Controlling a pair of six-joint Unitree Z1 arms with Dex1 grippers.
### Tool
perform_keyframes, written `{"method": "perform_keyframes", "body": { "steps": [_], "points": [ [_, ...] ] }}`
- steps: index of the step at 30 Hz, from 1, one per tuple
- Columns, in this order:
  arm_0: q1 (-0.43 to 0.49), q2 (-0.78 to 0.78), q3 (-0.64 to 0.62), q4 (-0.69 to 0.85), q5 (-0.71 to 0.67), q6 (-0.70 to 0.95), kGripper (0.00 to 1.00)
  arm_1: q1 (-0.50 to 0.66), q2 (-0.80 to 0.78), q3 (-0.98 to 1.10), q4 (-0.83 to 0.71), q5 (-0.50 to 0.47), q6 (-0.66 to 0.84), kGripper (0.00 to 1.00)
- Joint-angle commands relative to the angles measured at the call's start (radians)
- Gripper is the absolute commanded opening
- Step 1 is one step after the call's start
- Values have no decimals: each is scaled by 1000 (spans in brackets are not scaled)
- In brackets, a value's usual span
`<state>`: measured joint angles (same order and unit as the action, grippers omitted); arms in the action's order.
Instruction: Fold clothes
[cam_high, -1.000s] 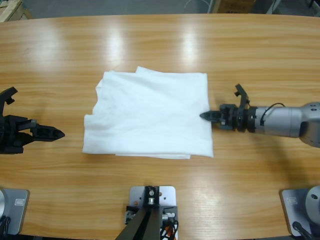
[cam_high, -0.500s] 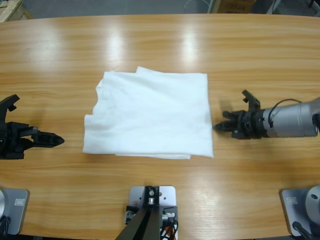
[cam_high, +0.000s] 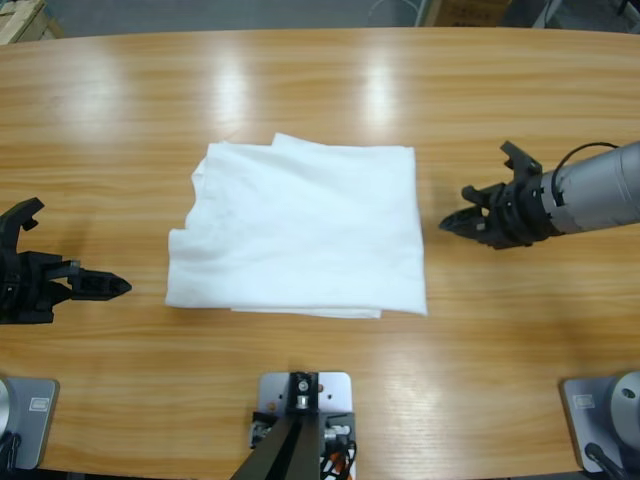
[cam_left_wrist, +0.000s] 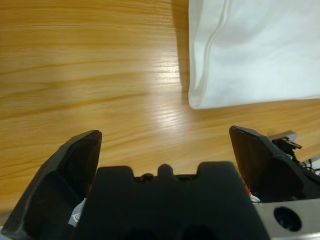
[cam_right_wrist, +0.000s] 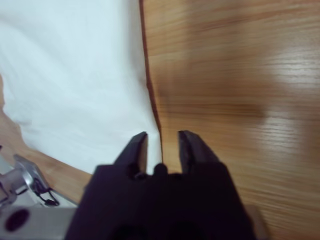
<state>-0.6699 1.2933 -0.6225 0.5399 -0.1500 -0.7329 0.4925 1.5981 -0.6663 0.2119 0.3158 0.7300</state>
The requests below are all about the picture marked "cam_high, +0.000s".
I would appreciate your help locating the brown cardboard box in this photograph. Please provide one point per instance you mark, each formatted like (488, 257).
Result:
(470, 10)

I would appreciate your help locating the white t-shirt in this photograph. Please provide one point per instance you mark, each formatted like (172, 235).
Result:
(310, 230)

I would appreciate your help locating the black stand clamp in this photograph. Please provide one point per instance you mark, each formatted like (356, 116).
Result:
(342, 419)

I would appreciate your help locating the wooden crate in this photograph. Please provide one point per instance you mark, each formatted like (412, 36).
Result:
(25, 20)

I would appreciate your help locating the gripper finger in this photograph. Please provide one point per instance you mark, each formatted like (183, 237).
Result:
(465, 220)
(472, 231)
(100, 279)
(97, 294)

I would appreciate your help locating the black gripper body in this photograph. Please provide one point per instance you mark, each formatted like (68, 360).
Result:
(520, 215)
(30, 290)

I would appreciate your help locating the grey metal stand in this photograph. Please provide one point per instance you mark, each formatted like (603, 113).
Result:
(550, 12)

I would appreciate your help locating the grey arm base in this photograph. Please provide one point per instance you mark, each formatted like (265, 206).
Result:
(35, 405)
(585, 405)

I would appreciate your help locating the white mounting block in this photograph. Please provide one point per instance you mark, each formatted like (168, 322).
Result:
(335, 390)

